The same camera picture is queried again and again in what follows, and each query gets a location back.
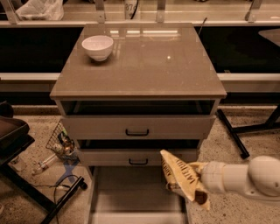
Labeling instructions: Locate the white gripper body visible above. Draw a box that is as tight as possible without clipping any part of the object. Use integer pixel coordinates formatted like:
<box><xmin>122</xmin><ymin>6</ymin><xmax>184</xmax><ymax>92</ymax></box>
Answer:
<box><xmin>201</xmin><ymin>161</ymin><xmax>226</xmax><ymax>193</ymax></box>

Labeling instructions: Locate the brown yellow chip bag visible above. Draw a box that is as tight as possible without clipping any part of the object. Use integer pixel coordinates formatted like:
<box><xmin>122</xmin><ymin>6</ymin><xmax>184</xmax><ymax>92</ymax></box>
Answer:
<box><xmin>160</xmin><ymin>150</ymin><xmax>210</xmax><ymax>210</ymax></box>

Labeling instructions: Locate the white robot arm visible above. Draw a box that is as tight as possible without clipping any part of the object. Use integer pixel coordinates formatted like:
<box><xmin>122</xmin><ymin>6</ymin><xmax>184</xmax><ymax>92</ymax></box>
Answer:
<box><xmin>201</xmin><ymin>156</ymin><xmax>280</xmax><ymax>206</ymax></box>

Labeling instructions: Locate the open bottom drawer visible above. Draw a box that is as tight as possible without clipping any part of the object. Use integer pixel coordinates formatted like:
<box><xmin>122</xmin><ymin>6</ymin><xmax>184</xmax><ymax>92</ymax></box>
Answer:
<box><xmin>87</xmin><ymin>166</ymin><xmax>190</xmax><ymax>224</ymax></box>

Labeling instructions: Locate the grey drawer cabinet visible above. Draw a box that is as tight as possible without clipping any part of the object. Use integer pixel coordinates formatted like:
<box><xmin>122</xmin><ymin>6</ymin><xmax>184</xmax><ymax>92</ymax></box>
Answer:
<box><xmin>50</xmin><ymin>24</ymin><xmax>226</xmax><ymax>161</ymax></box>

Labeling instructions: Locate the white plastic bag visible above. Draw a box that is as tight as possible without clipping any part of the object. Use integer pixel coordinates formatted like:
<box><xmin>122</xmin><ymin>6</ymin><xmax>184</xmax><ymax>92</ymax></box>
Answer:
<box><xmin>16</xmin><ymin>0</ymin><xmax>64</xmax><ymax>21</ymax></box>

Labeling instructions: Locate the black metal stand right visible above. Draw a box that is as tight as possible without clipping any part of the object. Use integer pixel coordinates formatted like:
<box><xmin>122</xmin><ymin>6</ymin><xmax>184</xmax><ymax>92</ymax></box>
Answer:
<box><xmin>217</xmin><ymin>105</ymin><xmax>280</xmax><ymax>159</ymax></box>

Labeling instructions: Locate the black metal stand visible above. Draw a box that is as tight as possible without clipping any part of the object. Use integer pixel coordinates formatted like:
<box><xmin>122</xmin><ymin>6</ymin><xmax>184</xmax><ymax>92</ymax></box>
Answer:
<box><xmin>217</xmin><ymin>105</ymin><xmax>280</xmax><ymax>159</ymax></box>
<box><xmin>0</xmin><ymin>105</ymin><xmax>89</xmax><ymax>224</ymax></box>

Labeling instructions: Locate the clear plastic bottle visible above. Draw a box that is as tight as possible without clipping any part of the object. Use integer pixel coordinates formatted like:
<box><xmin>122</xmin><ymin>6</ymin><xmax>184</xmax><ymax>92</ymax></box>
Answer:
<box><xmin>31</xmin><ymin>154</ymin><xmax>59</xmax><ymax>175</ymax></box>

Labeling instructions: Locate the white ceramic bowl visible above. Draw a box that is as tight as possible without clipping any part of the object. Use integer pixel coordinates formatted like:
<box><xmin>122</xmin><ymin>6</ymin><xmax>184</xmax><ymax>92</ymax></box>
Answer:
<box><xmin>81</xmin><ymin>35</ymin><xmax>114</xmax><ymax>61</ymax></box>

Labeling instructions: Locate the black metal stand left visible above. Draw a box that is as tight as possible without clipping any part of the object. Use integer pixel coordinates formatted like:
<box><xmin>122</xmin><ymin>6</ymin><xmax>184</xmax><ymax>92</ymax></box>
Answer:
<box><xmin>0</xmin><ymin>105</ymin><xmax>89</xmax><ymax>224</ymax></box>

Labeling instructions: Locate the top drawer with black handle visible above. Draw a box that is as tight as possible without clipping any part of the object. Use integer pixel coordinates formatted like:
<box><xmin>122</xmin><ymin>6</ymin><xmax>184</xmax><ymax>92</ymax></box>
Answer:
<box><xmin>61</xmin><ymin>115</ymin><xmax>215</xmax><ymax>140</ymax></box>

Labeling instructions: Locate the drawer with black handle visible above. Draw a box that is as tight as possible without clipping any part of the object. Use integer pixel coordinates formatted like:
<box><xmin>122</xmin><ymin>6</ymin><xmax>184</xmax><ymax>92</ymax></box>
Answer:
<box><xmin>61</xmin><ymin>115</ymin><xmax>215</xmax><ymax>140</ymax></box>
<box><xmin>76</xmin><ymin>147</ymin><xmax>201</xmax><ymax>167</ymax></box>

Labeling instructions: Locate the middle drawer with black handle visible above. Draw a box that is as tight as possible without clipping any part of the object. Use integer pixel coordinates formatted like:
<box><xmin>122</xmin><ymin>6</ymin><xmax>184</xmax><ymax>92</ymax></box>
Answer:
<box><xmin>76</xmin><ymin>147</ymin><xmax>201</xmax><ymax>167</ymax></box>

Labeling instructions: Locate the wire mesh basket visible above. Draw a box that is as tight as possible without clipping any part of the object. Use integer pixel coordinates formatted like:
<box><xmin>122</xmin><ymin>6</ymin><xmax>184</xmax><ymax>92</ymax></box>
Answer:
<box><xmin>46</xmin><ymin>121</ymin><xmax>78</xmax><ymax>161</ymax></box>

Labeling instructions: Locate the black cable on floor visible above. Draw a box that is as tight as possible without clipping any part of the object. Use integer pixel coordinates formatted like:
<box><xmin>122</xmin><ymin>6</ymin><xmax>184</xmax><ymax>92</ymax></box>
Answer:
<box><xmin>31</xmin><ymin>174</ymin><xmax>81</xmax><ymax>224</ymax></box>

